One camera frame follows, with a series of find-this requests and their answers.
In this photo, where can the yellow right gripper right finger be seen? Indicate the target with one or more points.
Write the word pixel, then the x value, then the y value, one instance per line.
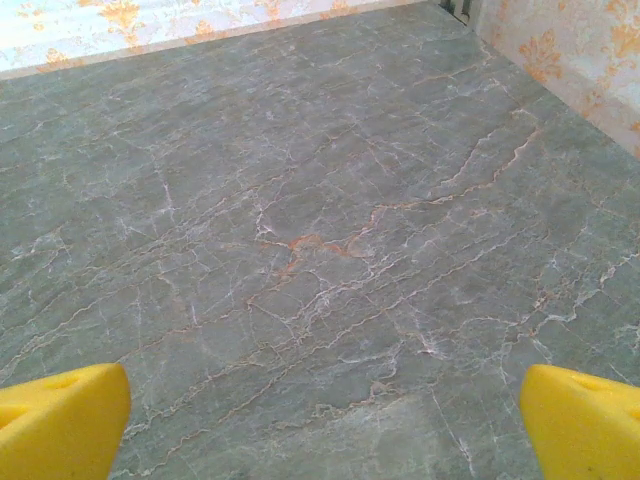
pixel 585 430

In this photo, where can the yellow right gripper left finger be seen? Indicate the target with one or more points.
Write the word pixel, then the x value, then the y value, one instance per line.
pixel 60 430

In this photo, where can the aluminium frame post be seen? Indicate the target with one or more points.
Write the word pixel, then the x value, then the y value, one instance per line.
pixel 462 7

